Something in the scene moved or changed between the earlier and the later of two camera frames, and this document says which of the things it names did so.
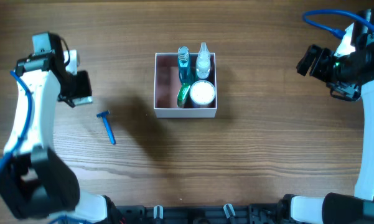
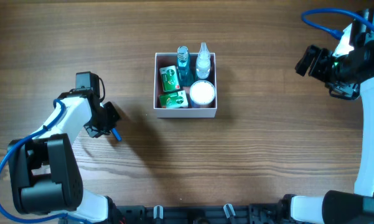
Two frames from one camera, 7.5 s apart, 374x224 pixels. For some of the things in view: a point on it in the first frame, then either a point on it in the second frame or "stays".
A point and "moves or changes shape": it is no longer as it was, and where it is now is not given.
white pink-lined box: [167, 82] stays
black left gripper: [79, 86] to [105, 121]
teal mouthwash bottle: [185, 71] stays
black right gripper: [317, 64] stays
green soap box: [182, 94] to [169, 78]
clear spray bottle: [203, 66] stays
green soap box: [88, 99] moves or changes shape
